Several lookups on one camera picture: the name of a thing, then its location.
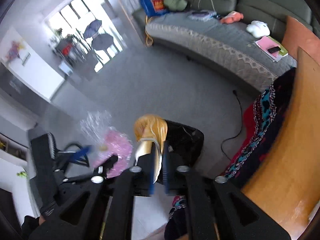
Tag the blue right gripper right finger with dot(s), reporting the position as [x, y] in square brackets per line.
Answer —
[166, 171]

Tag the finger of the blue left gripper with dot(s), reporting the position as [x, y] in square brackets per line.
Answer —
[80, 157]

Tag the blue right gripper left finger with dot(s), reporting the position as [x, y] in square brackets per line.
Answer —
[152, 174]

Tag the gold foil wrapper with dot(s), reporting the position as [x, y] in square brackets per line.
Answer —
[151, 130]

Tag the pink clear plastic bag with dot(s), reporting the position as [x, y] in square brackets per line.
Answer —
[106, 141]

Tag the black trash bin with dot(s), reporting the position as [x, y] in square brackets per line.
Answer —
[185, 141]

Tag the metal rack with plants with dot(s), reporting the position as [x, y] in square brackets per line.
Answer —
[66, 47]

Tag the patterned knit blanket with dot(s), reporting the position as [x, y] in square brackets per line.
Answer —
[263, 120]

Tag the grey open umbrella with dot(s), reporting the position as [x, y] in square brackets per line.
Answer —
[102, 42]

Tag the blue open umbrella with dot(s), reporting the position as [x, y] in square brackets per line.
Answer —
[92, 28]

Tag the grey quilted sofa cover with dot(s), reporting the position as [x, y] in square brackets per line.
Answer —
[227, 48]

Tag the blue patterned book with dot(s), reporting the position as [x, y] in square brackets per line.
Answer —
[203, 15]

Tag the blue shopping bag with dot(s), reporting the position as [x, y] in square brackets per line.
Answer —
[154, 8]

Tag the green hat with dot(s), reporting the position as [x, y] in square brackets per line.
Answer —
[175, 5]

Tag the black phone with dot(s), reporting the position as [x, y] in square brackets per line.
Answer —
[274, 50]

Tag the pink notebook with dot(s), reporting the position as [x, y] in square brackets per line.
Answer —
[267, 42]

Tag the white plush toy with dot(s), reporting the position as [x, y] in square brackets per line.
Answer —
[258, 29]

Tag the green sofa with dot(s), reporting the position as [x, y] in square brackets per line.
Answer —
[273, 12]

